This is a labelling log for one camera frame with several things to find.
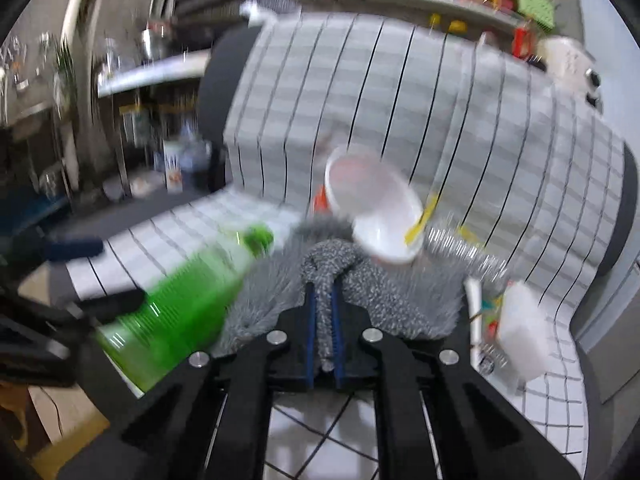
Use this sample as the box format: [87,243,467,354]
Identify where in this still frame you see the green tea plastic bottle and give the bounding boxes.
[96,224,274,392]

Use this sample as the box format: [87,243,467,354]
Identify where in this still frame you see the grey knitted rag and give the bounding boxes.
[214,216,474,373]

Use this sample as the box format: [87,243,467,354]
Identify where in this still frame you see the clear plastic wrapper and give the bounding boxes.
[424,226,510,288]

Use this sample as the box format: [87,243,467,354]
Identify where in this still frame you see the orange white paper bowl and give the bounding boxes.
[312,145,424,266]

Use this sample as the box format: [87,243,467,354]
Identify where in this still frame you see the steel kitchen shelf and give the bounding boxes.
[96,0,527,98]

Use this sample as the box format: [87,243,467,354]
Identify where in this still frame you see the dark grey office chair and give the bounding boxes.
[196,24,640,480]

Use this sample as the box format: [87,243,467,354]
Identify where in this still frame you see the white rice cooker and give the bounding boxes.
[537,36,603,112]

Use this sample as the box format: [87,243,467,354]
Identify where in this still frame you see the white foam sponge block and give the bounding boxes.
[497,281,551,382]

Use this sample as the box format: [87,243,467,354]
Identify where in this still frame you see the white black grid cloth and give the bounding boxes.
[64,12,626,480]

